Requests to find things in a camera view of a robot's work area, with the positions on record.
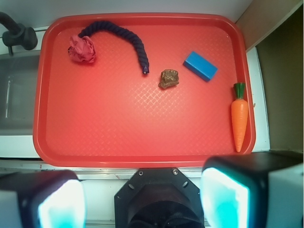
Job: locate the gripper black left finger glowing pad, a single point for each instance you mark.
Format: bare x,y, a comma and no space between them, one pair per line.
46,199

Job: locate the stainless steel sink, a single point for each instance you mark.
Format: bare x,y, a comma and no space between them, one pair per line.
18,80

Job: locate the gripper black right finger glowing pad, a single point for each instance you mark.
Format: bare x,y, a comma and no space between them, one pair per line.
258,190

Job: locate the blue rectangular block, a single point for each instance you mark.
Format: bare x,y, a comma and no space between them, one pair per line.
200,66

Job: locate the brown rock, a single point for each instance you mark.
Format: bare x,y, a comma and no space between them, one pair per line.
169,78

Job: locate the crumpled red paper ball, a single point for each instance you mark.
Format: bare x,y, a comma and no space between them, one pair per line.
81,49

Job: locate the red plastic tray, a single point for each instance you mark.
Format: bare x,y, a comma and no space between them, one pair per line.
109,114

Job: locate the black octagonal mount plate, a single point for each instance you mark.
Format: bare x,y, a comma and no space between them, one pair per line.
158,198

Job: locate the orange toy carrot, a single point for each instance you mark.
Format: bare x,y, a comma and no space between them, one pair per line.
239,115

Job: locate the black faucet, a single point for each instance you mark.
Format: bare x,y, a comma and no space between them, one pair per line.
17,34

